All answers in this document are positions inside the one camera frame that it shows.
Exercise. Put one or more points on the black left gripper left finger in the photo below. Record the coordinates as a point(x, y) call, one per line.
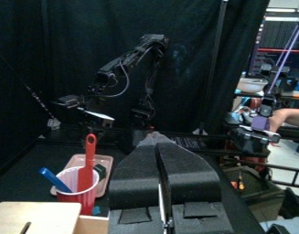
point(132, 176)

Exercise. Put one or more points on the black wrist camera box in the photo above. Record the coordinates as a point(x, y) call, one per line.
point(68, 100)

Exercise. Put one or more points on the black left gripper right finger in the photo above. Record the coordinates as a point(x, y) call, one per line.
point(190, 179)

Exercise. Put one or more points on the red shelf rail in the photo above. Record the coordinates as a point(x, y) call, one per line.
point(281, 50)

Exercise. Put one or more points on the person's bare forearm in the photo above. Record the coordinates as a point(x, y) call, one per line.
point(290, 117)

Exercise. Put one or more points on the black storage bin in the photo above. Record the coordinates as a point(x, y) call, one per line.
point(253, 186)

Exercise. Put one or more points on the black toy sushi roll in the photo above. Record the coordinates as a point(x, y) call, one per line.
point(100, 171)

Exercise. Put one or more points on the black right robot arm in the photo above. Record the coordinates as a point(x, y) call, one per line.
point(128, 59)

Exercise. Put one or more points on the purple block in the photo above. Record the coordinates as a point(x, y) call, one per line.
point(259, 123)

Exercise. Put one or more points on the black metal frame pole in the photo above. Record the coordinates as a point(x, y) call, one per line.
point(214, 67)

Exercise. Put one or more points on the black cloth curtain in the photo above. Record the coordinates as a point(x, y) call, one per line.
point(66, 45)

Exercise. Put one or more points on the red toy knife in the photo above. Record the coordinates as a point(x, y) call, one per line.
point(88, 164)

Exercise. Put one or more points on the white bowl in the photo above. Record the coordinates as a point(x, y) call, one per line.
point(251, 85)

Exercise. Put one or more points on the light wooden cutting board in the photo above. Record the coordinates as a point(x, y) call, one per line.
point(34, 218)

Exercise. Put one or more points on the pink plastic plate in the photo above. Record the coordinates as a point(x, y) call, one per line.
point(104, 182)

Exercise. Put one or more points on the red plastic cup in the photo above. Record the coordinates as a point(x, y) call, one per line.
point(84, 198)

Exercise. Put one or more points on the light wooden block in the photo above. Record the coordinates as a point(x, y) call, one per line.
point(92, 225)

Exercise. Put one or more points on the purple rod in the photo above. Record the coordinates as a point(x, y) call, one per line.
point(283, 61)

